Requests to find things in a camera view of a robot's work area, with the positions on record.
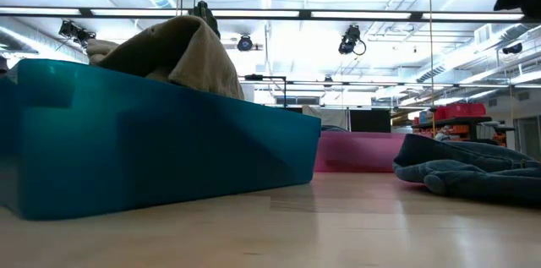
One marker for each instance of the beige fabric hat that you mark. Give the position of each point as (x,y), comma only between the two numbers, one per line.
(190,56)

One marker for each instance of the round black ceiling spotlight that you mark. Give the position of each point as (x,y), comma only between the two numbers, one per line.
(244,43)

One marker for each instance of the black ceiling device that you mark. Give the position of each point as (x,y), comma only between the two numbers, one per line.
(512,48)

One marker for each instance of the black metal stand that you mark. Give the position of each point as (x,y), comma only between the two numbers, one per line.
(270,77)

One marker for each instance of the red storage crates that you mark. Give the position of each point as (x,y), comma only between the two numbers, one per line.
(460,111)

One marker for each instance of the dark storage shelf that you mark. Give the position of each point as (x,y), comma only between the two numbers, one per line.
(456,122)

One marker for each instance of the black ceiling spotlight cluster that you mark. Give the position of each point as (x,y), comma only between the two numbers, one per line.
(78,33)

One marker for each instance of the black screen panel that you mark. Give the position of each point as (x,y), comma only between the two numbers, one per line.
(369,121)

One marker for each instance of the blue plastic bin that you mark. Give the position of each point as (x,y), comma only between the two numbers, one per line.
(169,154)

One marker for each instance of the red plastic bin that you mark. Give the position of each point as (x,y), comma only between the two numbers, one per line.
(355,151)

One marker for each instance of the black hanging camera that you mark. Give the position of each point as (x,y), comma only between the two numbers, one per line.
(350,39)

